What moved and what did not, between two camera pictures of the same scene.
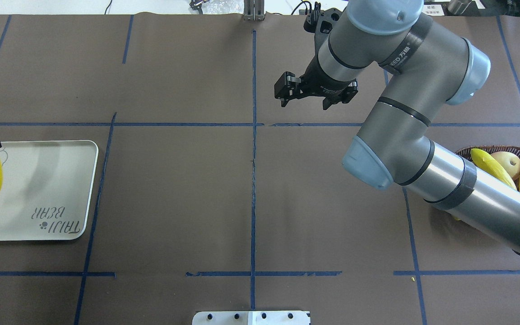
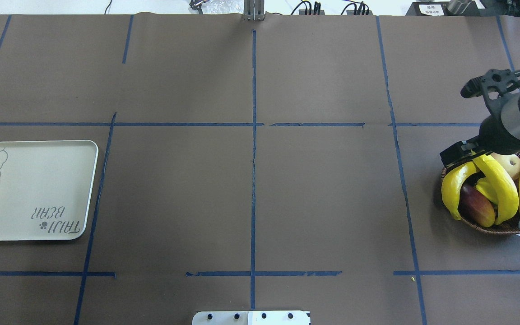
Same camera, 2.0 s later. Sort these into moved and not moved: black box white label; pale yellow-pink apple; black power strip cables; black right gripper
Moved: black right gripper
Not moved: black box white label; pale yellow-pink apple; black power strip cables
